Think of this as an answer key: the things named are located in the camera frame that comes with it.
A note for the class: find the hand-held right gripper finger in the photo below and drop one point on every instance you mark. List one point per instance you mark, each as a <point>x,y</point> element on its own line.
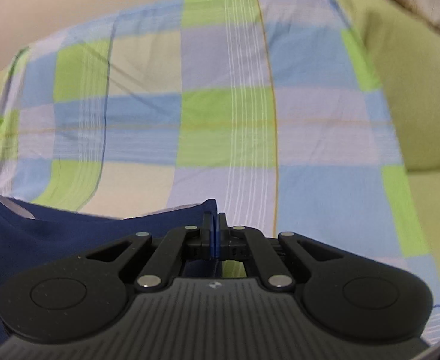
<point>212,238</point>
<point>220,238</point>

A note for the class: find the navy blue garment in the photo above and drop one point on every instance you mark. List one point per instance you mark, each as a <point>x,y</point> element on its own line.
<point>55,232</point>

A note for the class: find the sofa with green cover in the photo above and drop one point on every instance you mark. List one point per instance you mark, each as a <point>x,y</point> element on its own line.
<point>411,101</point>

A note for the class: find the blue green checked blanket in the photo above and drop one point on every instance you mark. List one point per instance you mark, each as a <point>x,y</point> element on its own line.
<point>242,120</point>

